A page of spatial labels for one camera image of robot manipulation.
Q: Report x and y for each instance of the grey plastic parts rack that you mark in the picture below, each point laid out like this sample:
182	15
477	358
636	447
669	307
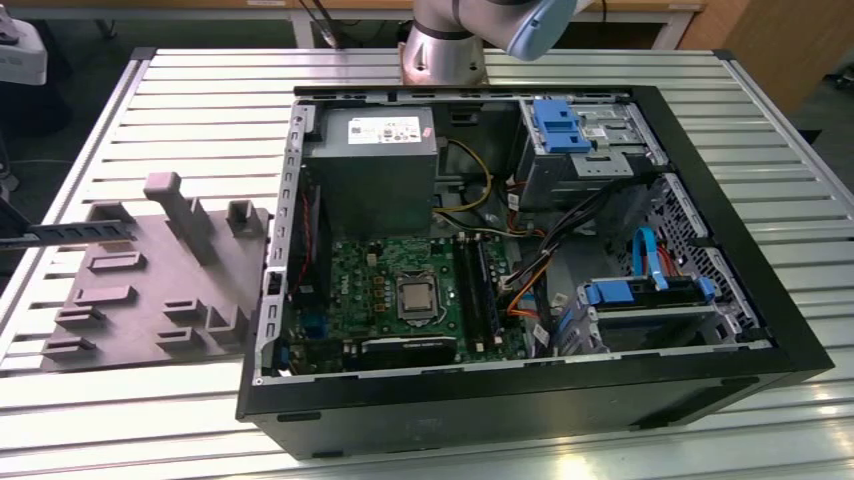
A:
168	280

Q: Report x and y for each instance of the black graphics card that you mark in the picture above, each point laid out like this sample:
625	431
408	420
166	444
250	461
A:
408	352

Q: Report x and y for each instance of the blue plastic drive latch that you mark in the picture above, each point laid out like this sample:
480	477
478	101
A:
557	125

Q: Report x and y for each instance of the brown wooden cabinet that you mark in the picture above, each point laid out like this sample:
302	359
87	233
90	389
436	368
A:
788	50

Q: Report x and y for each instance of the silver CPU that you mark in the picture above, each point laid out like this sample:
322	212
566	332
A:
417	296

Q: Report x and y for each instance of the white-framed wooden desk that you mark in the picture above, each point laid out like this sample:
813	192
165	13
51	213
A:
675	25

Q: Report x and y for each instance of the grey box wrist camera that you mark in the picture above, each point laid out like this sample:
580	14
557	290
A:
23	55

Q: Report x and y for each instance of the black RAM slot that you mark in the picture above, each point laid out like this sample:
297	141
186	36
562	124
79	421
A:
468	295

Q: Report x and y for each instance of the green motherboard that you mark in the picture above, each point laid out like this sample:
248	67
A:
361	260

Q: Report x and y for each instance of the grey chair base foot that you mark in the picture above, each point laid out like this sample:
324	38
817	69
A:
7	180

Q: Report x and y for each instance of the grey power supply unit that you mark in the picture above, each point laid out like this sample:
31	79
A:
374	175

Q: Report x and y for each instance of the metal disk bay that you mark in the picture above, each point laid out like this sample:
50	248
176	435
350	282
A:
655	312

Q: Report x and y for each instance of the hard disk in blue carrier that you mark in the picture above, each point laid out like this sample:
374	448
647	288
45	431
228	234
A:
668	295

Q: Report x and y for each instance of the metal optical drive cage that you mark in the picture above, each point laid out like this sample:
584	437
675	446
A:
601	165

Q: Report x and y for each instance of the black open PC case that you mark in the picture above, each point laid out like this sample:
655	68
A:
468	410

